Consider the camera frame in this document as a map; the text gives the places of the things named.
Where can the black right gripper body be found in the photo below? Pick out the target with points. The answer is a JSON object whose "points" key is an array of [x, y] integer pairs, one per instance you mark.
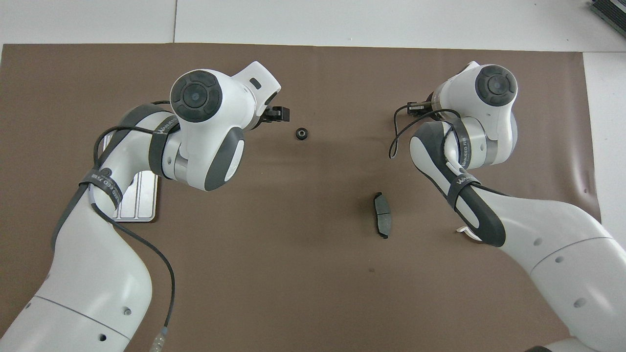
{"points": [[430, 110]]}

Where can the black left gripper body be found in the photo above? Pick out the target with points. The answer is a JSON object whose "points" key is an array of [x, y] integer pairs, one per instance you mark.
{"points": [[264, 116]]}

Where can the black bearing gear white centre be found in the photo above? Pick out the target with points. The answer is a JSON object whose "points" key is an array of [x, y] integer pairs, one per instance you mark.
{"points": [[301, 133]]}

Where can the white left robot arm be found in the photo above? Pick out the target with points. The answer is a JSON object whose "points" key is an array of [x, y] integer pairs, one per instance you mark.
{"points": [[98, 274]]}

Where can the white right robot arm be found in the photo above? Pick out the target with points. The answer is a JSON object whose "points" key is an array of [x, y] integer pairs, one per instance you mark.
{"points": [[562, 234]]}

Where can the silver ribbed metal tray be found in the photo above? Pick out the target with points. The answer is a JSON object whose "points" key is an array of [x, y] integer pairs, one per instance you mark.
{"points": [[144, 200]]}

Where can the long dark grey brake pad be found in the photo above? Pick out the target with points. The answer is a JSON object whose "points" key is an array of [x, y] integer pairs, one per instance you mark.
{"points": [[382, 215]]}

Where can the brown paper table mat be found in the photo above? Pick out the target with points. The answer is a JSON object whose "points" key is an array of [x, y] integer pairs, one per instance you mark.
{"points": [[313, 244]]}

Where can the dark ribbed metal device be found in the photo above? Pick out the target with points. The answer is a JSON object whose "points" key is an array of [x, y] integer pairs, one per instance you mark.
{"points": [[611, 12]]}

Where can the white curved plastic bracket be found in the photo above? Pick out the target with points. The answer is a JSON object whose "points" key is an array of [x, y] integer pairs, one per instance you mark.
{"points": [[464, 230]]}

